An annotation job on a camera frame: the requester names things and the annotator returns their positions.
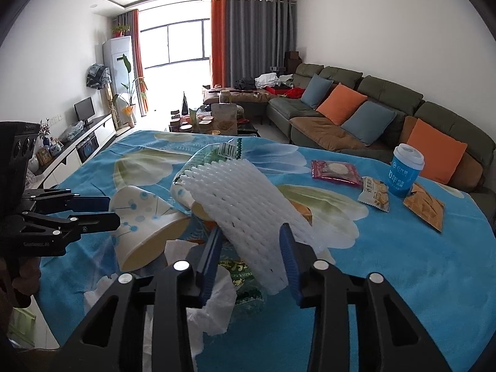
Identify white tissue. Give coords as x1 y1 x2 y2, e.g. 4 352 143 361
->
84 239 236 371

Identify white paper cup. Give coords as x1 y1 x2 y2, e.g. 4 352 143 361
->
109 186 190 272

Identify white foam fruit net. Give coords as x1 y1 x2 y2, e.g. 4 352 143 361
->
177 159 325 295

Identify left hand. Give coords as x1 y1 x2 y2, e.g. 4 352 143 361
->
1 258 41 308

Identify white TV cabinet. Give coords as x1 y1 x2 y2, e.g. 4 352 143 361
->
27 114 116 189

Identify black monitor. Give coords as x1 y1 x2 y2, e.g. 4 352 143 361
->
74 97 95 126

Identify tall green potted plant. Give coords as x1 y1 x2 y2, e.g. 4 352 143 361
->
113 54 148 129

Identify white standing air conditioner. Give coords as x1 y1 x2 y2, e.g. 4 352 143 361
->
103 36 134 128

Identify brown chip packet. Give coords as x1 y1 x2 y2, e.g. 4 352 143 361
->
403 182 445 233

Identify white yellow snack packet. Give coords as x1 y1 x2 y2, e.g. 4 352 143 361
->
358 176 389 212

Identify orange grey left curtain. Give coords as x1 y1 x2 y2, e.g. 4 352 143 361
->
111 9 149 117

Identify orange grey curtain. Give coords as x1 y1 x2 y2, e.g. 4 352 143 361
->
111 9 149 117
210 0 297 86

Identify red snack packet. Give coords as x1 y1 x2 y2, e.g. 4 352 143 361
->
311 160 362 187

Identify blue lidded coffee cup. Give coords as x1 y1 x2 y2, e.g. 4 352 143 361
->
386 144 425 197

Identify blue floral tablecloth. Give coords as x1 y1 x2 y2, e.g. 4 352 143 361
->
36 129 496 372

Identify orange cushion near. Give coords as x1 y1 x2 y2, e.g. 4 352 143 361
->
407 119 467 184

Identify orange cushion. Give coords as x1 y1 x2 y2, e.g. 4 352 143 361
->
407 119 467 184
317 84 367 126

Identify cluttered coffee table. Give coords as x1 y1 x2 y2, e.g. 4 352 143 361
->
166 89 268 137

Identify blue cushion near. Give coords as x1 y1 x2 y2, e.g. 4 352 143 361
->
341 101 396 146

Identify blue cushion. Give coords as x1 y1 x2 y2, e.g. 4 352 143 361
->
341 101 396 146
300 74 334 109

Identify green sectional sofa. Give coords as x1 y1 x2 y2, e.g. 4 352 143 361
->
202 62 496 225

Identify orange cushion far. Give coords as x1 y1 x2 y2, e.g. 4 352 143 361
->
317 84 367 126

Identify orange grey right curtain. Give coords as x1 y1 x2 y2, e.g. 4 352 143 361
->
210 0 297 86

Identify blue cushion far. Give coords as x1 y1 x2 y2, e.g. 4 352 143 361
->
300 74 334 109

